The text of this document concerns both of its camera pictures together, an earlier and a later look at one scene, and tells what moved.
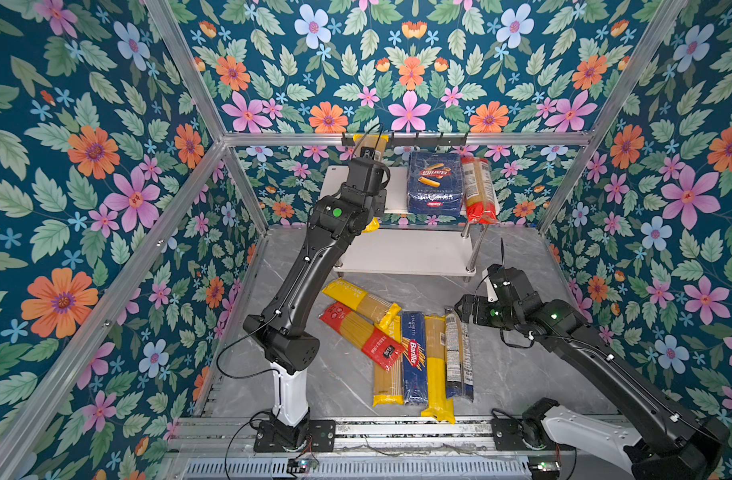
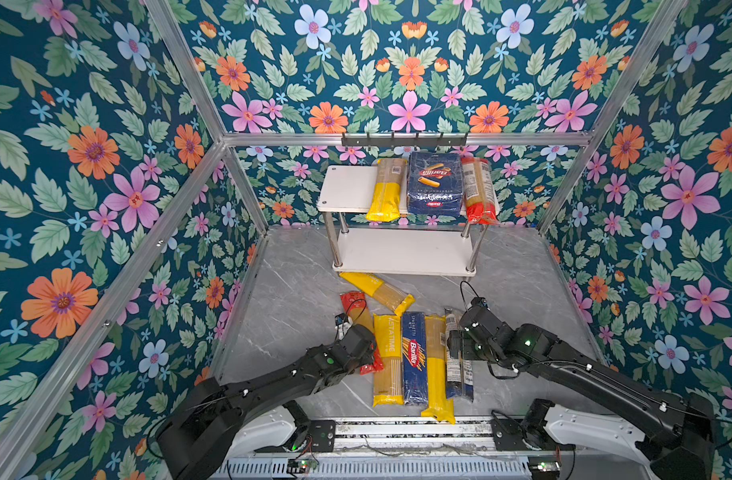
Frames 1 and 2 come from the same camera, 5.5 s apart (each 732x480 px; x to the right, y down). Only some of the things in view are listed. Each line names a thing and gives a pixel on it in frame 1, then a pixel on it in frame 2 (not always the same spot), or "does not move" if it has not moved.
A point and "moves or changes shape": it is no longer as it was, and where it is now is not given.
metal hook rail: [413, 141] does not move
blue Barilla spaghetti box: [415, 383] does not move
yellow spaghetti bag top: [367, 305] -> [384, 292]
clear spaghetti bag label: [459, 367] does not move
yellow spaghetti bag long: [438, 404] does not move
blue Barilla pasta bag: [435, 183] does not move
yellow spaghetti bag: [371, 146] -> [386, 200]
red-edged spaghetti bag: [480, 203] does not move
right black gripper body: [489, 314] -> [471, 352]
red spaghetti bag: [382, 348] moves or changes shape
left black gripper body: [378, 201] -> [370, 349]
